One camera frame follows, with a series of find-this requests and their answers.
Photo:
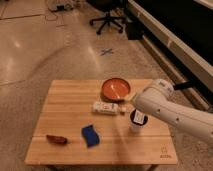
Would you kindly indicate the white plastic bottle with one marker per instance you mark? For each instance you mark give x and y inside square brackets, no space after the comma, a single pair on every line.
[108,108]

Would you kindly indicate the long white wall cabinet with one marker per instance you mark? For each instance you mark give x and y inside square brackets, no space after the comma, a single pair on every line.
[183,30]

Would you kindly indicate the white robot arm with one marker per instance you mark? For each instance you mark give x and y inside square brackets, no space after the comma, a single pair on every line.
[153,100]

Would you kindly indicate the blue sponge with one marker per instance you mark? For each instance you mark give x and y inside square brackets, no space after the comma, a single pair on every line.
[90,135]

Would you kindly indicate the black box on floor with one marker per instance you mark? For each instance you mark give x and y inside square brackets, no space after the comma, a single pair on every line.
[134,30]

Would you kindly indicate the orange ceramic bowl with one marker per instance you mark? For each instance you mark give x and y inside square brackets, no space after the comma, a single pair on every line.
[115,89]

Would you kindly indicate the white cup with black lid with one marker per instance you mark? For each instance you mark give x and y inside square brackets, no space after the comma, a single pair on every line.
[138,121]

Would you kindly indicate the brown chili pepper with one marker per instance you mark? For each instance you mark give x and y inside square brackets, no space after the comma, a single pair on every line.
[57,139]

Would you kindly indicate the black office chair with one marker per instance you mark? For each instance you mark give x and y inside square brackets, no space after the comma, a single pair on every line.
[106,6]

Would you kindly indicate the power strip with cables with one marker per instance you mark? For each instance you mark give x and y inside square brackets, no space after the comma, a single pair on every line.
[63,5]

